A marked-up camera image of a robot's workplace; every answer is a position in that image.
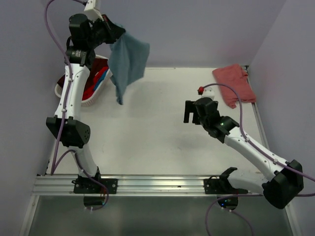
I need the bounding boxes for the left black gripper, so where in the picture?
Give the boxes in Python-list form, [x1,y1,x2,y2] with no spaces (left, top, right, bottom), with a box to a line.
[87,14,126,49]

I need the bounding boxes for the blue t shirt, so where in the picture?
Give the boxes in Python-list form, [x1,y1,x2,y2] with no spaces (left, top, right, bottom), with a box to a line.
[108,32,150,105]

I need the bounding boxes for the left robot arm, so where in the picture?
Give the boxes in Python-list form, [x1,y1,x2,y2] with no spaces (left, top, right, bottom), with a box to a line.
[46,13,125,193]

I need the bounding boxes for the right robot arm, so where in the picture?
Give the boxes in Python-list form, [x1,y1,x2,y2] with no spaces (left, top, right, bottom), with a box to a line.
[184,97,304,209]

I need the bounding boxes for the dark red t shirt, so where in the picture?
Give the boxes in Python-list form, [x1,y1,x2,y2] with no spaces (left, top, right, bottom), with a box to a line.
[58,57,109,87]

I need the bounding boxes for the red and blue clothes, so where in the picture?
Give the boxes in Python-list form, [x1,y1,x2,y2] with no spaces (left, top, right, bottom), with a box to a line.
[82,66,109,102]

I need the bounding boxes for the pink folded t shirt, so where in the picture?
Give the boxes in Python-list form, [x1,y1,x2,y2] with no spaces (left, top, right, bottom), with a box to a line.
[212,64,256,109]

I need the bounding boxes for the white laundry basket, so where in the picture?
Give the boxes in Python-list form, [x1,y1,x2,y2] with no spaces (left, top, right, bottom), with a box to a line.
[54,55,112,108]

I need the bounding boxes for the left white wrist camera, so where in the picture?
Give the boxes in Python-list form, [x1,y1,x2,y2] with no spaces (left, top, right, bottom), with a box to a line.
[84,0,104,22]

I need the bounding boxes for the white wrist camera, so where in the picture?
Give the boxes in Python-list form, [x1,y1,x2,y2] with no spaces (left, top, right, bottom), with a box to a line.
[84,0,104,22]
[197,87,215,100]

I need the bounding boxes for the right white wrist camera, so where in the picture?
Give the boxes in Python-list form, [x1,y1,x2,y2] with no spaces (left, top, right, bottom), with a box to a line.
[197,87,215,100]

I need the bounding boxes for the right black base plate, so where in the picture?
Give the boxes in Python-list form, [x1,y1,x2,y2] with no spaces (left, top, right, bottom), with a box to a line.
[203,176,248,195]

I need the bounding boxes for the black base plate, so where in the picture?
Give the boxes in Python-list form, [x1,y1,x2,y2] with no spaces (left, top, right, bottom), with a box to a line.
[203,176,248,195]
[71,175,118,194]

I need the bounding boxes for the aluminium mounting rail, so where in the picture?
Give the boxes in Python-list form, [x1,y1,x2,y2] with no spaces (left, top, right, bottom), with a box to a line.
[32,171,267,197]

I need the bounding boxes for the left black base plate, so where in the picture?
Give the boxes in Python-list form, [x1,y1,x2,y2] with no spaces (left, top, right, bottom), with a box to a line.
[71,175,118,194]

